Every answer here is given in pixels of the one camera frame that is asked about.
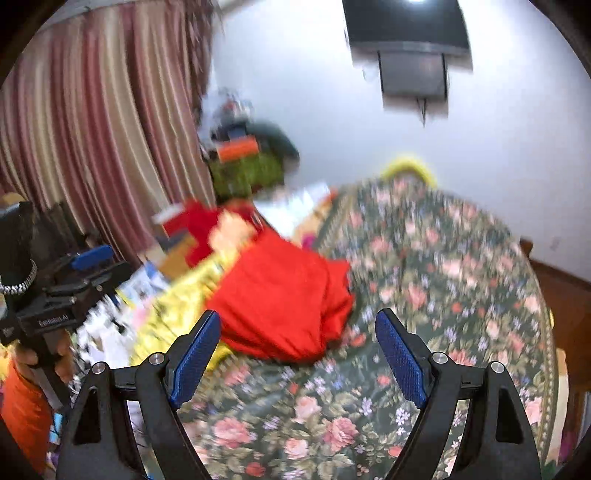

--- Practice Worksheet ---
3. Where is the yellow garment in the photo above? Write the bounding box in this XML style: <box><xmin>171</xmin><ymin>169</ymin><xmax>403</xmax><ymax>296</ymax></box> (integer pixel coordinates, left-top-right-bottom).
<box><xmin>129</xmin><ymin>249</ymin><xmax>240</xmax><ymax>366</ymax></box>

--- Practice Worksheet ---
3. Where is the dark green cushion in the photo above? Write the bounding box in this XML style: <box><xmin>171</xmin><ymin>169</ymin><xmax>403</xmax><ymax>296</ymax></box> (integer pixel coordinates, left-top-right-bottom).
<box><xmin>245</xmin><ymin>121</ymin><xmax>300</xmax><ymax>161</ymax></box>

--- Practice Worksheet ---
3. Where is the peach fluffy garment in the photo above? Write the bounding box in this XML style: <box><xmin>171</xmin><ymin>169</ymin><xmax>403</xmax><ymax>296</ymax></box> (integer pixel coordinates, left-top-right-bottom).
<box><xmin>208</xmin><ymin>210</ymin><xmax>256</xmax><ymax>252</ymax></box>

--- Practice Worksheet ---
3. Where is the white sheet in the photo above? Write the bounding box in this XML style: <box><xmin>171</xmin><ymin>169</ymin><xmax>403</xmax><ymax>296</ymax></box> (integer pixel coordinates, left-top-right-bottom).
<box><xmin>252</xmin><ymin>182</ymin><xmax>331</xmax><ymax>239</ymax></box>

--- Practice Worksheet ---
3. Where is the wall mounted black television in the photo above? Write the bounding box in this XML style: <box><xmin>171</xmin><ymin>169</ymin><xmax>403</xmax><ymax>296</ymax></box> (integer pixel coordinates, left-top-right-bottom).
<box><xmin>342</xmin><ymin>0</ymin><xmax>470</xmax><ymax>56</ymax></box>

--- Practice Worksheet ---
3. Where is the floral bed cover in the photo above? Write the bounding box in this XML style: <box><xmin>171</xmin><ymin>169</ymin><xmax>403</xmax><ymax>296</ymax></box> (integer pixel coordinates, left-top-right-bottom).
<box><xmin>180</xmin><ymin>179</ymin><xmax>558</xmax><ymax>479</ymax></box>

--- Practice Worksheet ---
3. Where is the red fluffy garment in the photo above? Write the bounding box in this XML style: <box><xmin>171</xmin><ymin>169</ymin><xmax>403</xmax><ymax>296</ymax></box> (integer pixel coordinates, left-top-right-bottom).
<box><xmin>162</xmin><ymin>200</ymin><xmax>264</xmax><ymax>267</ymax></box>

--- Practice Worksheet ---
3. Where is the yellow round object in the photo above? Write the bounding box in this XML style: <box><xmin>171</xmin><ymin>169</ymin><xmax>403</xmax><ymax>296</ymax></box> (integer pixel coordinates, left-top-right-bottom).
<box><xmin>380</xmin><ymin>154</ymin><xmax>438</xmax><ymax>188</ymax></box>

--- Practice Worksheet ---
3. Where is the red zip jacket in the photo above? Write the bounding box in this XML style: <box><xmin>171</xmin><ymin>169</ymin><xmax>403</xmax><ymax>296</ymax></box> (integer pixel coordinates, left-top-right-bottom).
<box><xmin>206</xmin><ymin>230</ymin><xmax>355</xmax><ymax>364</ymax></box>

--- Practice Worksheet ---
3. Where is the green patterned box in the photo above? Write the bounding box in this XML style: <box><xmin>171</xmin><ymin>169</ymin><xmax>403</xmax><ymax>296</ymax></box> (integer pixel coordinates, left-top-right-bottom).
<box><xmin>208</xmin><ymin>153</ymin><xmax>284</xmax><ymax>199</ymax></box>

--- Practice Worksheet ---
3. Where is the striped pink gold curtain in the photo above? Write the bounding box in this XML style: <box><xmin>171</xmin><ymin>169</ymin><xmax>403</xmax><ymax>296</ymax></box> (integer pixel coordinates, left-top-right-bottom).
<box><xmin>1</xmin><ymin>1</ymin><xmax>216</xmax><ymax>262</ymax></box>

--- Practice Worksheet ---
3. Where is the small black wall monitor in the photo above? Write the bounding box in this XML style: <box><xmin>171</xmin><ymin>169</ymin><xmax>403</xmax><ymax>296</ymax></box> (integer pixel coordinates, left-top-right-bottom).
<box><xmin>378</xmin><ymin>51</ymin><xmax>448</xmax><ymax>100</ymax></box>

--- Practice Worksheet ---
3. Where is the person left hand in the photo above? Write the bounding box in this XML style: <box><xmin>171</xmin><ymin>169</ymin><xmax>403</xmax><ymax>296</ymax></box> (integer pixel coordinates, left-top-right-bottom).
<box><xmin>12</xmin><ymin>329</ymin><xmax>74</xmax><ymax>386</ymax></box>

